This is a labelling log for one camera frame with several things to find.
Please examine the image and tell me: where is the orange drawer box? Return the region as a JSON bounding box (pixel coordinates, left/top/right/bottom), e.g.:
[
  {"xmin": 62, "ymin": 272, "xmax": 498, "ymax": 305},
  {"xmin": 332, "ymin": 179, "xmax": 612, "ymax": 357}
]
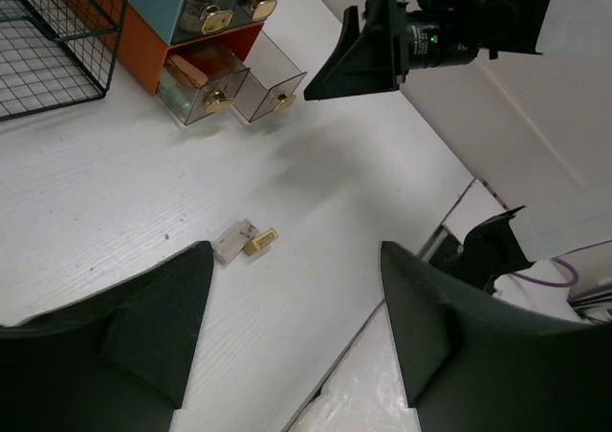
[{"xmin": 64, "ymin": 0, "xmax": 265, "ymax": 93}]

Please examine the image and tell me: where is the black wire mesh organizer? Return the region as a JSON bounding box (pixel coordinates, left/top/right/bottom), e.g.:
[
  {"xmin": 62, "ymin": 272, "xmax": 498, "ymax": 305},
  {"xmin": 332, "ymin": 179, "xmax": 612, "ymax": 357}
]
[{"xmin": 1, "ymin": 0, "xmax": 128, "ymax": 120}]

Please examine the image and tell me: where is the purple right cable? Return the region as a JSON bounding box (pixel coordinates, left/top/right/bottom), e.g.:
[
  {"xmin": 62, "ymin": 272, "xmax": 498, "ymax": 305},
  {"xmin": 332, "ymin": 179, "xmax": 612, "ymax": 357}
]
[{"xmin": 515, "ymin": 0, "xmax": 612, "ymax": 290}]

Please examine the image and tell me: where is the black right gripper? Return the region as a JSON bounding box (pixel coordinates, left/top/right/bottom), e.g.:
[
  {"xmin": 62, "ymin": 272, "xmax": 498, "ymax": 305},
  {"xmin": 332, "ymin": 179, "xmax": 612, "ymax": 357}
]
[{"xmin": 303, "ymin": 0, "xmax": 478, "ymax": 101}]

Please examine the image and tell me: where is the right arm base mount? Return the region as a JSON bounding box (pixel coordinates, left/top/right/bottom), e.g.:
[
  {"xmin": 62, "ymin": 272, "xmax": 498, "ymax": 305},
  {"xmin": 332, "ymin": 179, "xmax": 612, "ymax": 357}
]
[{"xmin": 429, "ymin": 203, "xmax": 611, "ymax": 293}]

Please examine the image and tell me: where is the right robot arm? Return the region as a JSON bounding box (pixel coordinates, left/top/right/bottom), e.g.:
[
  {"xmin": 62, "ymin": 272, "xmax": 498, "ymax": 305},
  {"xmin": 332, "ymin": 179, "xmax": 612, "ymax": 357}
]
[{"xmin": 303, "ymin": 0, "xmax": 611, "ymax": 100}]

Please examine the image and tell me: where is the small grey eraser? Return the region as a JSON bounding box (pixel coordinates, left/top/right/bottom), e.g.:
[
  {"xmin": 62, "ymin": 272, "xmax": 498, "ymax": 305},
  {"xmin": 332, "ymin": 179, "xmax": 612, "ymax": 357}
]
[{"xmin": 211, "ymin": 219, "xmax": 259, "ymax": 266}]

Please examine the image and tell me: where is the orange highlighter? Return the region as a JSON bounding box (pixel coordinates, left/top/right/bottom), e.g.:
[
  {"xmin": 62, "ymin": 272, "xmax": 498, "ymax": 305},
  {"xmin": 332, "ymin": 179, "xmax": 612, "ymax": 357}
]
[{"xmin": 168, "ymin": 54, "xmax": 208, "ymax": 88}]

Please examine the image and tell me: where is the teal drawer box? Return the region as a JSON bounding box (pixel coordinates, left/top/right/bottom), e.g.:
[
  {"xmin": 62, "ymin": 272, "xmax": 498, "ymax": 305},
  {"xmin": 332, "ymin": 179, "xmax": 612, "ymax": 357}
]
[{"xmin": 128, "ymin": 0, "xmax": 278, "ymax": 45}]

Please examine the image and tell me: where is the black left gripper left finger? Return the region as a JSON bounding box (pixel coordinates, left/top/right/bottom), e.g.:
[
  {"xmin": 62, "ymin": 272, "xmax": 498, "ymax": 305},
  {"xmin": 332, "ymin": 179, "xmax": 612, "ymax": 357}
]
[{"xmin": 1, "ymin": 241, "xmax": 213, "ymax": 431}]

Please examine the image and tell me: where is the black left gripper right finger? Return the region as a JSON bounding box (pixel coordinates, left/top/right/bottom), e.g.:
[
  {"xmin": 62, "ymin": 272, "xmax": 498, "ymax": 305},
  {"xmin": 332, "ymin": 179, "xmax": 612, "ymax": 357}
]
[{"xmin": 380, "ymin": 242, "xmax": 611, "ymax": 431}]

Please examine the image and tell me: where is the small beige eraser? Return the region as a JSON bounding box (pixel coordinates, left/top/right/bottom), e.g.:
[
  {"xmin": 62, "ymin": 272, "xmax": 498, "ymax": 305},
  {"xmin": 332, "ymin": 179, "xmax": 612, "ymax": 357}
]
[{"xmin": 243, "ymin": 228, "xmax": 278, "ymax": 256}]

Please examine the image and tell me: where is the clear drawer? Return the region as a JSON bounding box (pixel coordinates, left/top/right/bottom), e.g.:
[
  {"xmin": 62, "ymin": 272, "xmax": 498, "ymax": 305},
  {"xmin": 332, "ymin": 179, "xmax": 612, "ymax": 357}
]
[
  {"xmin": 157, "ymin": 39, "xmax": 250, "ymax": 126},
  {"xmin": 233, "ymin": 32, "xmax": 307, "ymax": 124}
]

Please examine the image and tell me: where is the green highlighter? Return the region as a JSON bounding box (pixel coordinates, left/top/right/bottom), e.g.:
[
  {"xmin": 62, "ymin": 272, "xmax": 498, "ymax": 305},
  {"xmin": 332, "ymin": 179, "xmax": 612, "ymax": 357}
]
[{"xmin": 158, "ymin": 71, "xmax": 197, "ymax": 115}]

